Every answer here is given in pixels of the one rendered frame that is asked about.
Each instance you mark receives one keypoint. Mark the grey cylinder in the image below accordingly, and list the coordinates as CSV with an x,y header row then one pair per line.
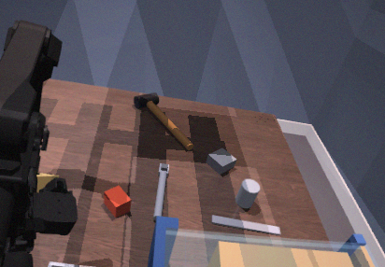
x,y
247,193

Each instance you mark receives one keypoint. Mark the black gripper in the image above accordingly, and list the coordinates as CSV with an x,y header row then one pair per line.
x,y
17,249

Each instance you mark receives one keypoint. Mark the black rubber mallet with wooden handle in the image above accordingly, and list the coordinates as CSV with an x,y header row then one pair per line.
x,y
151,100

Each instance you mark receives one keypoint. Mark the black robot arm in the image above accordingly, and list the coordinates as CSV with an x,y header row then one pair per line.
x,y
31,51

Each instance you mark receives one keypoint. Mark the grey flat bar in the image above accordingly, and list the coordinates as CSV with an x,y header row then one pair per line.
x,y
253,226

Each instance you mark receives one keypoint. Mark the grey metal rod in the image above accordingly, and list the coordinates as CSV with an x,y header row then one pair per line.
x,y
163,174

